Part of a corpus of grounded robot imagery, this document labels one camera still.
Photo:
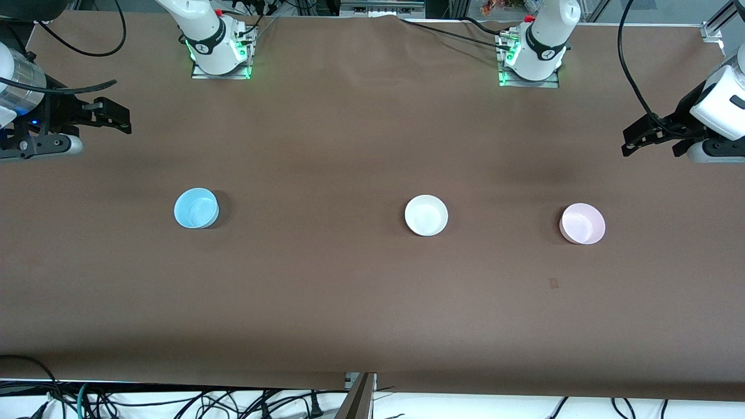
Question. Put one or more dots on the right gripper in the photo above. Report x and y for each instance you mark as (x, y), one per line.
(58, 110)

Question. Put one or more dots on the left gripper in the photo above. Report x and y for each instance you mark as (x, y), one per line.
(680, 120)

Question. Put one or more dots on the pink bowl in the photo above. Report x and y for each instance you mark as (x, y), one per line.
(582, 224)

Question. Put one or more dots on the blue bowl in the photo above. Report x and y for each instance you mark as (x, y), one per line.
(195, 208)

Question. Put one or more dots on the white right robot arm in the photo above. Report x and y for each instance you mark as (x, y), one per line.
(204, 35)

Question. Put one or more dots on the white bowl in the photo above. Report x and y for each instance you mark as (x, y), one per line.
(426, 215)

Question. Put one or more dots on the orange toy figure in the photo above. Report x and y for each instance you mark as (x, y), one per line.
(492, 7)

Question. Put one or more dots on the brown table cover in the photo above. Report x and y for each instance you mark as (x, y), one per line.
(349, 302)

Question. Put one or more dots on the grey power strip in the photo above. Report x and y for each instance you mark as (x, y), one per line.
(381, 7)

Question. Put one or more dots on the grey metal beam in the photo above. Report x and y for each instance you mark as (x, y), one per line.
(358, 401)

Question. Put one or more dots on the aluminium frame bracket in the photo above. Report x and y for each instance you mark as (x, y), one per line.
(717, 26)

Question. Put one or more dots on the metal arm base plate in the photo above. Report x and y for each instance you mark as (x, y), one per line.
(553, 82)
(233, 71)

